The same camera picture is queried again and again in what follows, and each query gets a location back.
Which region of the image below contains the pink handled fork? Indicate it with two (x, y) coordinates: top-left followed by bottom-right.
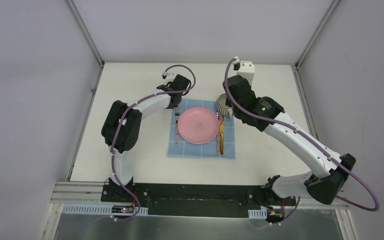
(174, 107), (181, 147)

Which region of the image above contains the grey ribbed mug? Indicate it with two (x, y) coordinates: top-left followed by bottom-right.
(215, 93), (234, 118)

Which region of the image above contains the pink plate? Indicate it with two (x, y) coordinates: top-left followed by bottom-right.
(178, 107), (219, 145)

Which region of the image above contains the pink handled spoon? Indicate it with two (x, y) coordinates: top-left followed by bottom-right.
(215, 112), (221, 155)

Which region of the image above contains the gold table knife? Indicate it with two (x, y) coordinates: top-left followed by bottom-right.
(219, 114), (225, 155)

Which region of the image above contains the blue checked cloth napkin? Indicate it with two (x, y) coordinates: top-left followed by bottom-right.
(167, 110), (236, 160)

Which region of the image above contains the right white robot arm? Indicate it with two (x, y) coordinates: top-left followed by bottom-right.
(226, 75), (356, 205)

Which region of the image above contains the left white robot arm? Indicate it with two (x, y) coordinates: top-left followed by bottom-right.
(101, 74), (194, 203)

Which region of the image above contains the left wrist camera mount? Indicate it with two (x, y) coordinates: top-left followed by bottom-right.
(161, 73), (176, 81)

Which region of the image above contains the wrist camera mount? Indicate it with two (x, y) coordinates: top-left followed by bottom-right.
(161, 73), (176, 81)
(233, 59), (255, 85)

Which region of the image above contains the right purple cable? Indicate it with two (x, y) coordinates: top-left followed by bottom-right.
(223, 56), (381, 229)

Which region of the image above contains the purple cable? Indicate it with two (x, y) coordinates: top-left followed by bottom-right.
(107, 64), (197, 222)
(223, 56), (381, 229)

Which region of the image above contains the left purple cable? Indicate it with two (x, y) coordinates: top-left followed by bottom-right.
(107, 64), (197, 222)

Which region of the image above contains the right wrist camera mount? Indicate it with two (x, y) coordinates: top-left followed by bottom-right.
(233, 59), (255, 85)

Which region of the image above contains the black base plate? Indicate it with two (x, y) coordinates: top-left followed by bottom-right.
(100, 181), (296, 218)

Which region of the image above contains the aluminium frame rail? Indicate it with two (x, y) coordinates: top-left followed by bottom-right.
(39, 181), (359, 240)

